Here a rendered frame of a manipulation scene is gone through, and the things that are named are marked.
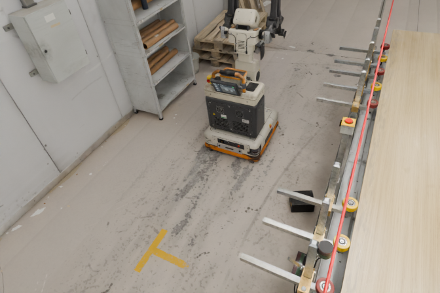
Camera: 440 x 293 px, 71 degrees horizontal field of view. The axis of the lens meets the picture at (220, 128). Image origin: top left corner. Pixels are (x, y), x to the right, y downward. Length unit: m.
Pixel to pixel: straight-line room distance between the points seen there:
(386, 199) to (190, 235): 1.59
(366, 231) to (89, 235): 2.28
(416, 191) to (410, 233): 0.29
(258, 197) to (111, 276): 1.40
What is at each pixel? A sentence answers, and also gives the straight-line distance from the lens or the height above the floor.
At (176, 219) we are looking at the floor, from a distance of 2.92.
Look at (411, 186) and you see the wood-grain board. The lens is 2.08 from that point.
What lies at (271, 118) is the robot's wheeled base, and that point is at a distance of 3.35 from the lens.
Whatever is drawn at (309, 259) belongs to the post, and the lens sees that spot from 1.51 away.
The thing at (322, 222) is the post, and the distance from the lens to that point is 1.70.
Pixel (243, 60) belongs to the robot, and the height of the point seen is 0.93.
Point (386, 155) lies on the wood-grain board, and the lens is 2.21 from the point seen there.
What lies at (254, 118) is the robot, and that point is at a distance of 2.90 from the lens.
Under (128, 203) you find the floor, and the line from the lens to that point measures 3.18.
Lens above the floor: 2.38
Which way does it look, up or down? 40 degrees down
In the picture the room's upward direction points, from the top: 7 degrees counter-clockwise
